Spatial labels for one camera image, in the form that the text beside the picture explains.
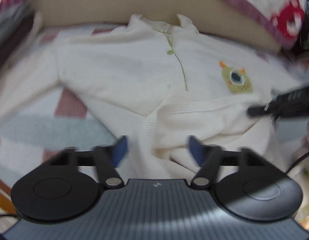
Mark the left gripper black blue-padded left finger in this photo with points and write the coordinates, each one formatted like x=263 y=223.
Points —
x=105 y=160

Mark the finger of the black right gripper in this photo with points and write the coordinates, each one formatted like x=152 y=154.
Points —
x=256 y=111

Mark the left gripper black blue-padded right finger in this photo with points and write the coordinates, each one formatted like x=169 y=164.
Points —
x=211 y=157

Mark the cream knit zip cardigan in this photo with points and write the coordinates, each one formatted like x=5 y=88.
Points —
x=160 y=84

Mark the checkered pink grey bed sheet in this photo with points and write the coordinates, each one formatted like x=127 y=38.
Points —
x=58 y=119

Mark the beige bed headboard cushion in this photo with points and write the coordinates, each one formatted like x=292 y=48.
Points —
x=209 y=16

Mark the dark brown folded garment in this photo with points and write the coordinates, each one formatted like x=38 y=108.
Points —
x=12 y=41

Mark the grey folded garment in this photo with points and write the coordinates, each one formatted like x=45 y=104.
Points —
x=11 y=19

